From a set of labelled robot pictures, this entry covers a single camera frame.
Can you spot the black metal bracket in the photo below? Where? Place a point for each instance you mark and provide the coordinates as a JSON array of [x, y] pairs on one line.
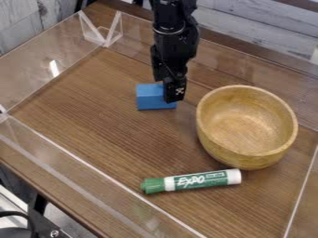
[[45, 228]]

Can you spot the green Expo marker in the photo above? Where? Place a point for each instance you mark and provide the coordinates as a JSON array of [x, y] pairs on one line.
[[191, 181]]

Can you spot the brown wooden bowl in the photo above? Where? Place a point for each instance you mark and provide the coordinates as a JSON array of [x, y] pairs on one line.
[[246, 126]]

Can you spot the clear acrylic tray wall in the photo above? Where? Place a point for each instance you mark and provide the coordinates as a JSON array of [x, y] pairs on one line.
[[79, 143]]

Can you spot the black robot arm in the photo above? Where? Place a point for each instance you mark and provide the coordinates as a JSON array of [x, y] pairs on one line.
[[171, 16]]

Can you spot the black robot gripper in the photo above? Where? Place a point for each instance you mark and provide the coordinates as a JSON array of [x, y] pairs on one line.
[[172, 50]]

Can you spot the blue foam block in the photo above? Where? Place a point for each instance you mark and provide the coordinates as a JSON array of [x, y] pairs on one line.
[[149, 98]]

